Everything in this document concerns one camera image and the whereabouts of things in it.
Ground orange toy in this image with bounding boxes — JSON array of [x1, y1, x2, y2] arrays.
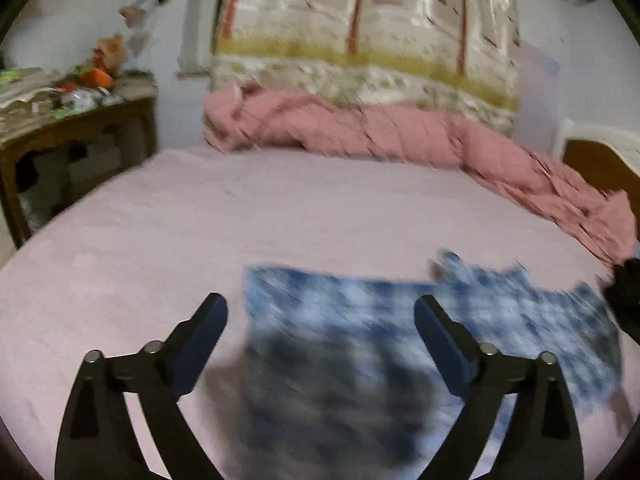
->
[[75, 62, 117, 90]]

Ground white framed wooden headboard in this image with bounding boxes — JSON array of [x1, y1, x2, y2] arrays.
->
[[550, 117, 640, 211]]

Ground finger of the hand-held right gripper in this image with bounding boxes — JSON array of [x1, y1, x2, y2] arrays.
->
[[601, 257, 640, 333]]

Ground wooden side table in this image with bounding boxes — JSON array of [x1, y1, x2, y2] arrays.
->
[[0, 72, 160, 251]]

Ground pink quilt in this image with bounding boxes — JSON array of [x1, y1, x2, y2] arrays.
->
[[202, 84, 637, 273]]

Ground blue plaid shirt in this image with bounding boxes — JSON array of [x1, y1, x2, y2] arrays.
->
[[235, 247, 625, 480]]

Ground wall hung bottle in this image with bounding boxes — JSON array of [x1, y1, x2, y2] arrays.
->
[[119, 0, 172, 28]]

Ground clutter of papers and wrappers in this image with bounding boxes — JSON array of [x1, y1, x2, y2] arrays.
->
[[0, 35, 151, 123]]

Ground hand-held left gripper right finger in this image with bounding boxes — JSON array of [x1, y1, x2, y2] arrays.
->
[[413, 294, 586, 480]]

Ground floral patterned curtain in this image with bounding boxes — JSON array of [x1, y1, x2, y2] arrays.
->
[[209, 0, 522, 138]]

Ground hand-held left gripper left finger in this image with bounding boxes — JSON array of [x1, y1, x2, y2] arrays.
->
[[54, 292, 229, 480]]

